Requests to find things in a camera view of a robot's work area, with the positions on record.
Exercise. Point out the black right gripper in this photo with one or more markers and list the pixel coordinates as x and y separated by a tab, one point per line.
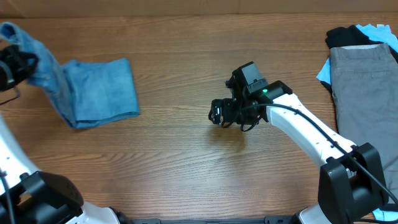
227	104

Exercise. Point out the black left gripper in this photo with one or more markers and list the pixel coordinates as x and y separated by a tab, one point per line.
17	58

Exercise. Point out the light blue denim jeans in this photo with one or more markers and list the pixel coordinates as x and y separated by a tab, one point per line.
85	95

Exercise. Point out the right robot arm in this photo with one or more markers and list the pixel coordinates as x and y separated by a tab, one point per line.
351	181

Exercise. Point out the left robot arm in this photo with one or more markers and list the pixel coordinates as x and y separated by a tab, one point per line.
29	195

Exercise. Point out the black folded garment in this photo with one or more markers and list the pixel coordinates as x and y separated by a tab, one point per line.
360	56

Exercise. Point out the grey folded trousers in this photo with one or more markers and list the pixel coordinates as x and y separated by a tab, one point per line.
364	90

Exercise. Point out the light blue folded garment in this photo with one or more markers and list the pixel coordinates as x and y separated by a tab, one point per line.
361	75

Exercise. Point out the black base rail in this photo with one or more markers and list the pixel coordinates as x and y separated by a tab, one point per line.
211	221

